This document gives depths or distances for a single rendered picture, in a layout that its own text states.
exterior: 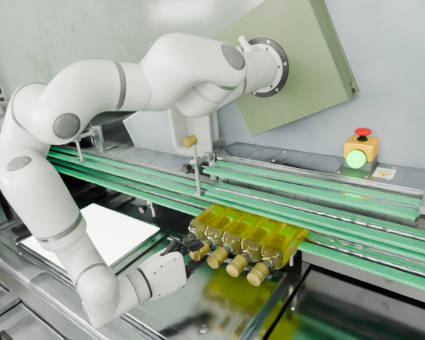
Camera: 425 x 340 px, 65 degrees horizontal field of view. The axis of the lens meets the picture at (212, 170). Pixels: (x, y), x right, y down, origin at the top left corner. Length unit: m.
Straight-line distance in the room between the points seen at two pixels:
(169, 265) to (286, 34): 0.62
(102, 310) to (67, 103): 0.42
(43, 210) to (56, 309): 0.54
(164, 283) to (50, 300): 0.40
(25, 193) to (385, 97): 0.81
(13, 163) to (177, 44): 0.32
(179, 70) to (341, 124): 0.56
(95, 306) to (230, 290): 0.38
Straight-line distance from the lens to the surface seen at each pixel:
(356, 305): 1.00
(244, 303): 0.92
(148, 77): 0.59
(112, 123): 1.84
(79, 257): 0.77
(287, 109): 0.93
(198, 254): 0.87
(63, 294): 1.10
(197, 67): 0.58
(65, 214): 0.61
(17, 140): 0.66
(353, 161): 0.90
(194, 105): 0.69
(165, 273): 0.81
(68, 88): 0.53
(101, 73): 0.56
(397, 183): 0.89
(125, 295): 0.79
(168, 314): 0.93
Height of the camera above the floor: 1.66
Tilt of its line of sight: 46 degrees down
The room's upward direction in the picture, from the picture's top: 123 degrees counter-clockwise
